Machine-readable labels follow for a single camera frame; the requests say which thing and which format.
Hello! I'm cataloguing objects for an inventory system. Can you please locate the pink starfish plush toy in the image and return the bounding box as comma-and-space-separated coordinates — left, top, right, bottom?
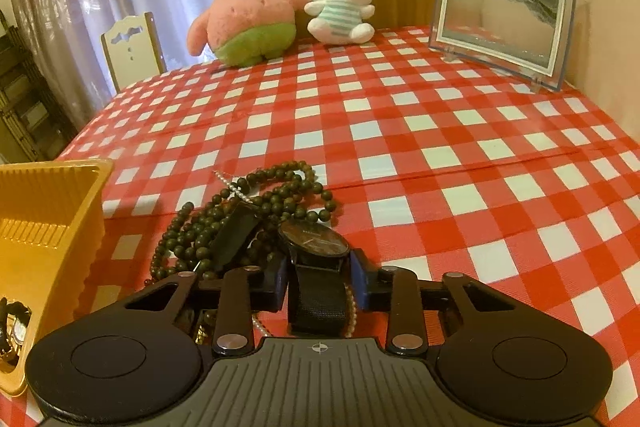
187, 0, 307, 68

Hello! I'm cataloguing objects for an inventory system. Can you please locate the red checkered tablecloth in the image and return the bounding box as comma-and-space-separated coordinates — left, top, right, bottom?
0, 24, 640, 427

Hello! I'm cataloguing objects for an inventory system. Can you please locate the dark green bead necklace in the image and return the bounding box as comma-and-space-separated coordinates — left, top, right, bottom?
149, 160, 339, 289

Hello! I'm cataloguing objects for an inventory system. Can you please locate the sand art picture frame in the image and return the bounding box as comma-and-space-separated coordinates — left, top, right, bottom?
428, 0, 580, 94

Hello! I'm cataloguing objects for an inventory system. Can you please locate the white pearl necklace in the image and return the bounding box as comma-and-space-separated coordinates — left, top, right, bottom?
213, 169, 359, 339

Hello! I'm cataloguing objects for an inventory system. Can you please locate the folded dark metal rack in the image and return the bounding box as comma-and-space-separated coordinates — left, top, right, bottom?
0, 9, 77, 164

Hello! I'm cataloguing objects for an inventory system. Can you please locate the white wooden chair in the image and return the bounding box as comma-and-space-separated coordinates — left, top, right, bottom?
100, 12, 168, 94

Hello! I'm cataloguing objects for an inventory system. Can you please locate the black mesh band wristwatch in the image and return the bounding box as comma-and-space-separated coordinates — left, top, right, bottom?
210, 201, 354, 338

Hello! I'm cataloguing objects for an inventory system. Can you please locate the yellow plastic tray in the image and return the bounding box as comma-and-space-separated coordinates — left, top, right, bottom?
0, 158, 115, 397

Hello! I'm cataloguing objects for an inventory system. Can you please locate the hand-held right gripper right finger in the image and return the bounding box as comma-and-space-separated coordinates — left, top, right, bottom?
349, 249, 522, 356

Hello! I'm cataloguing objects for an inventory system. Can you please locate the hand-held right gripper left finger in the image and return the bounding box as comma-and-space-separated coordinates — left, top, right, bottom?
122, 256, 291, 356

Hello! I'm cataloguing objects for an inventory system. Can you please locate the gold wristwatch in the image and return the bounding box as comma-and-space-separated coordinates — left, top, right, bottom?
0, 299, 29, 361

